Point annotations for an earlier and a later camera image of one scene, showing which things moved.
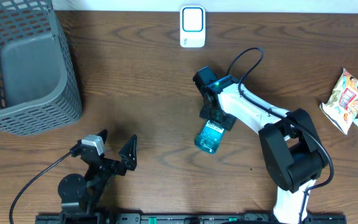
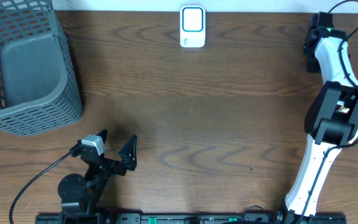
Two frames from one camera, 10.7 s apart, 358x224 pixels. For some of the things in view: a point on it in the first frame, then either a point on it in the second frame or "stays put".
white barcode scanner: x=192 y=26 stays put
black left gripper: x=120 y=170 stays put
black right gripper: x=227 y=122 -> x=311 y=68
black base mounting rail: x=184 y=219 stays put
